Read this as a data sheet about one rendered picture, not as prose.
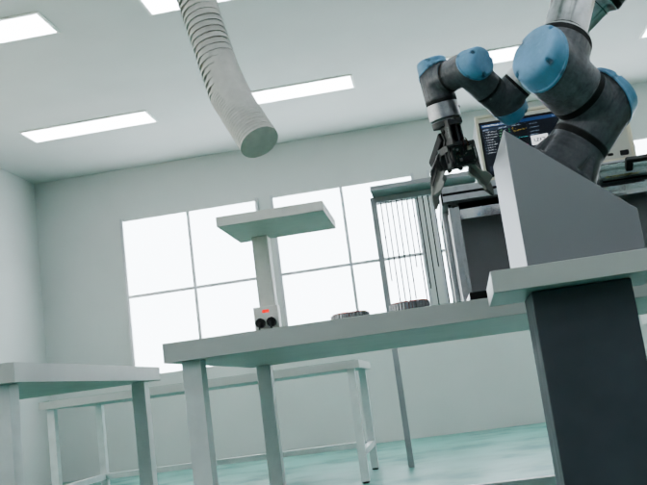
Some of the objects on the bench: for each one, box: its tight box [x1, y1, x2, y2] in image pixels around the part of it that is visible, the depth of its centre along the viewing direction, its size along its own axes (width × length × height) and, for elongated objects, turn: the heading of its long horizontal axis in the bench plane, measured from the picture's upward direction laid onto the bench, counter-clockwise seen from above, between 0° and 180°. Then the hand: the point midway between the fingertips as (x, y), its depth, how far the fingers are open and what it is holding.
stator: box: [389, 298, 430, 312], centre depth 228 cm, size 11×11×4 cm
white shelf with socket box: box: [216, 200, 336, 330], centre depth 295 cm, size 35×37×46 cm
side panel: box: [442, 214, 459, 302], centre depth 270 cm, size 28×3×32 cm, turn 136°
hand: (463, 203), depth 201 cm, fingers open, 14 cm apart
